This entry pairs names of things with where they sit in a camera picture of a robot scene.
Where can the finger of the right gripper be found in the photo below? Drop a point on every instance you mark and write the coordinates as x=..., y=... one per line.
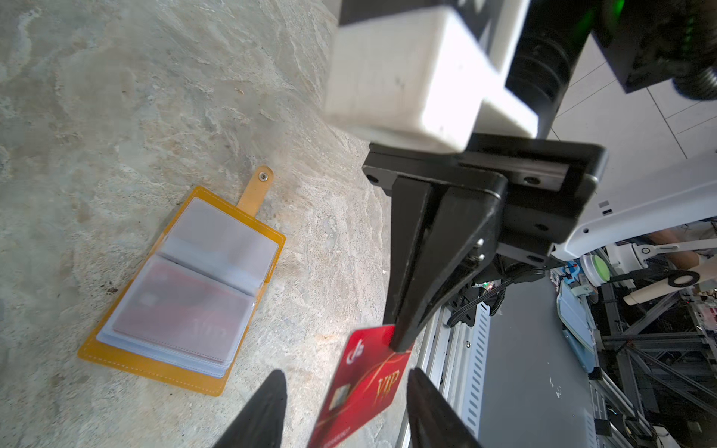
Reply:
x=410, y=200
x=461, y=230

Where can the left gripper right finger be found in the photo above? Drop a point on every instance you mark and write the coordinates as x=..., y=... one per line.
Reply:
x=432, y=421

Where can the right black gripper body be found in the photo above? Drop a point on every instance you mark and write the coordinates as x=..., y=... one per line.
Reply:
x=544, y=184

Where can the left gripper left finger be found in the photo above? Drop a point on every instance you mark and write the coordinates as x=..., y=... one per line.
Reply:
x=261, y=421

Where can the red VIP card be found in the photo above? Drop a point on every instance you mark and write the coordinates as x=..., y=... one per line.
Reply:
x=364, y=384

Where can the yellow leather card holder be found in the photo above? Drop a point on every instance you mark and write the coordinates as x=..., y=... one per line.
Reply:
x=217, y=239

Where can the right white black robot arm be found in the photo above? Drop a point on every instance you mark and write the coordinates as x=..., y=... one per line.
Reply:
x=644, y=42

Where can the white vent grille strip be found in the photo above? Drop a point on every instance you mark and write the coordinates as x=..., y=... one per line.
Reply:
x=455, y=359

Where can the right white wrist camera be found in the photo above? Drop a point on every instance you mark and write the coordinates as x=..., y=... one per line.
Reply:
x=427, y=75

